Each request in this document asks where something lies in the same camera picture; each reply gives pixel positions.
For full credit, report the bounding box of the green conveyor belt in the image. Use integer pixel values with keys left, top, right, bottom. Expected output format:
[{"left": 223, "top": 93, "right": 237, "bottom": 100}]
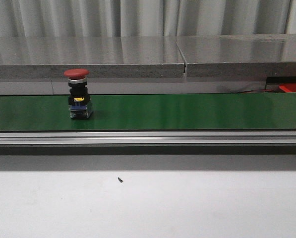
[{"left": 0, "top": 93, "right": 296, "bottom": 131}]

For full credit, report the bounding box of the red plastic tray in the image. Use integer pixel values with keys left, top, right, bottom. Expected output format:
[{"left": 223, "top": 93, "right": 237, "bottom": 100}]
[{"left": 279, "top": 83, "right": 296, "bottom": 93}]

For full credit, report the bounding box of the red black wire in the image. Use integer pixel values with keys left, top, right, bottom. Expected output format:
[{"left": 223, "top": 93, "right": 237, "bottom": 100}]
[{"left": 233, "top": 88, "right": 277, "bottom": 94}]

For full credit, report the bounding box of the red mushroom push button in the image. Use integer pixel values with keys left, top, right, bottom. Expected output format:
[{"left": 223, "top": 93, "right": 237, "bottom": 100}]
[{"left": 64, "top": 68, "right": 93, "bottom": 119}]

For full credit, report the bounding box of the white pleated curtain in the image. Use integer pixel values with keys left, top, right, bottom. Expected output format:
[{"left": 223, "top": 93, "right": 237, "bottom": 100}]
[{"left": 0, "top": 0, "right": 296, "bottom": 37}]

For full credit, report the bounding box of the aluminium conveyor frame rail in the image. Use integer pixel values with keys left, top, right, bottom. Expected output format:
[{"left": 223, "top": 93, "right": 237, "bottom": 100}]
[{"left": 0, "top": 130, "right": 296, "bottom": 146}]

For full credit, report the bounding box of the grey stone shelf slab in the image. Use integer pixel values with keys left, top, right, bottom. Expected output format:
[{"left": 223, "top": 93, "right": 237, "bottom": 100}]
[{"left": 0, "top": 34, "right": 296, "bottom": 79}]

